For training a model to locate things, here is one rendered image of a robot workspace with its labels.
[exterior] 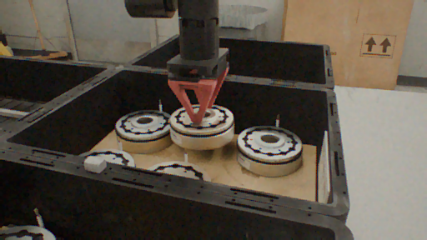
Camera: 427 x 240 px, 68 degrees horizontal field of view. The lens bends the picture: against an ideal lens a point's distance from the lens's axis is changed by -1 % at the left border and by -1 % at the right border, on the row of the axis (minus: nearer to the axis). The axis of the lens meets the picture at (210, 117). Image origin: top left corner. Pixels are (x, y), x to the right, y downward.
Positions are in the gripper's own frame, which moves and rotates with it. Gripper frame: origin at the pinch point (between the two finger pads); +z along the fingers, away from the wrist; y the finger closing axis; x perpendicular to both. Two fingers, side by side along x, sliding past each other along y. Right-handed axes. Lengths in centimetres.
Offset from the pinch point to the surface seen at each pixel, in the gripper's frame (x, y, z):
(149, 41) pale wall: -148, -265, 52
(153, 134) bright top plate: -7.6, 2.7, 3.9
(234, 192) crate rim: 10.2, 20.6, -2.0
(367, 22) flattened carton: 63, -264, 24
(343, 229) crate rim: 19.5, 22.5, -1.8
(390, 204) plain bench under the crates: 33.9, -11.4, 20.7
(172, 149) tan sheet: -5.0, 1.4, 7.1
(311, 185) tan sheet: 17.9, 4.3, 7.7
